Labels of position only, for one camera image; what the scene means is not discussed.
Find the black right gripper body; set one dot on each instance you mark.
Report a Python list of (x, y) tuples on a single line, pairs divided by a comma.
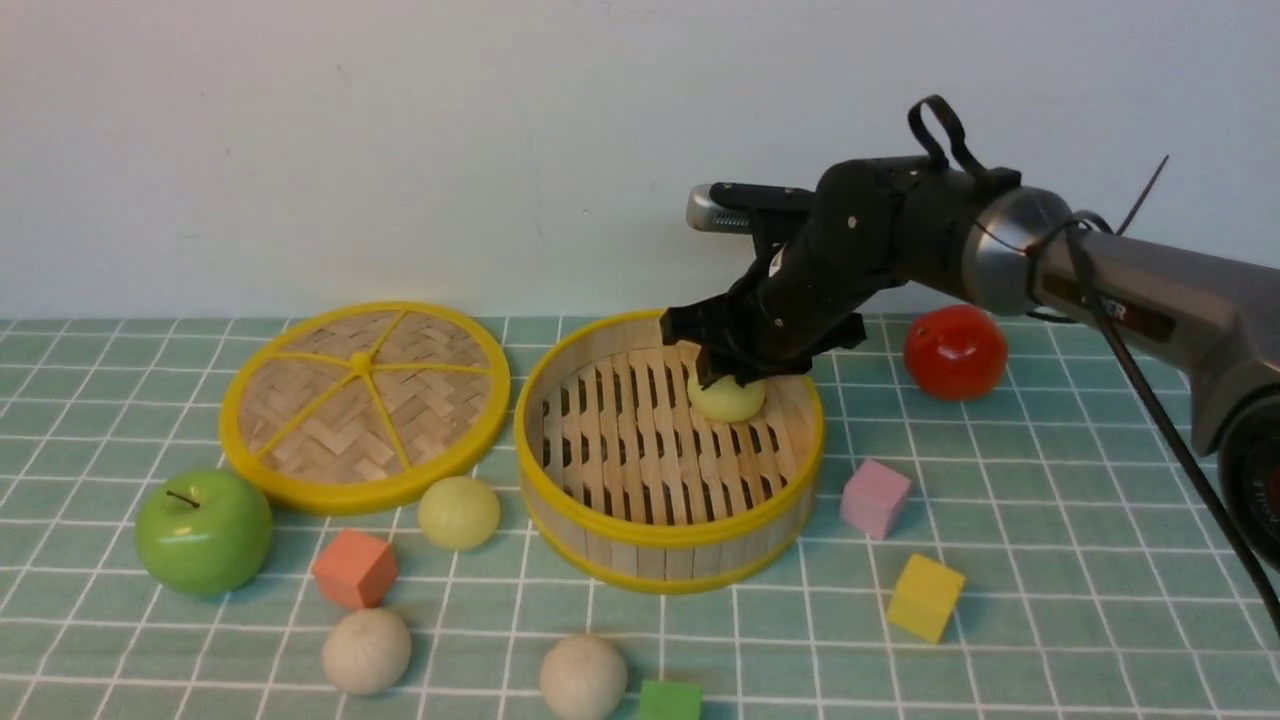
[(802, 291)]

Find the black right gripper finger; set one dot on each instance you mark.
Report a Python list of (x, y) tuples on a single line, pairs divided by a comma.
[(776, 365), (714, 365)]

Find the yellow-green bun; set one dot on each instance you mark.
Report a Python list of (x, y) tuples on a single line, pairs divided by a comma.
[(725, 400), (459, 513)]

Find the white bun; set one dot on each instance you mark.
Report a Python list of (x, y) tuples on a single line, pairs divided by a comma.
[(583, 677), (367, 652)]

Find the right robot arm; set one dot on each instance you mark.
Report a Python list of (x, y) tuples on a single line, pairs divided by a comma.
[(1017, 248)]

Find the bamboo steamer tray yellow rim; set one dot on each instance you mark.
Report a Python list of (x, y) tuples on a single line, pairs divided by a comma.
[(624, 480)]

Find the woven bamboo steamer lid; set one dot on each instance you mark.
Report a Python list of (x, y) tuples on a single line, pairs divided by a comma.
[(361, 409)]

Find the red tomato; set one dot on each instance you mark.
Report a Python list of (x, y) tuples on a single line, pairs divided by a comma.
[(956, 353)]

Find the pink cube block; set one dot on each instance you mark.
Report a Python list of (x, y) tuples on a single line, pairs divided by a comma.
[(873, 498)]

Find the yellow cube block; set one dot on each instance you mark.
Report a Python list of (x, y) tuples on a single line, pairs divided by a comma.
[(925, 598)]

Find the green checkered tablecloth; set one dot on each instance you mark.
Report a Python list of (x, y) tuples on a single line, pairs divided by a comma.
[(1097, 585)]

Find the green cube block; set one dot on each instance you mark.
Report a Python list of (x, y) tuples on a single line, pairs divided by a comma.
[(666, 700)]

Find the orange cube block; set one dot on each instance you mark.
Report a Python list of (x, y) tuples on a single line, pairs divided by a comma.
[(356, 570)]

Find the green apple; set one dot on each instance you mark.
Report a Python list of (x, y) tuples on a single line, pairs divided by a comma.
[(204, 532)]

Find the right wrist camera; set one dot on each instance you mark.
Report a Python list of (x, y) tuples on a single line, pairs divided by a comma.
[(736, 208)]

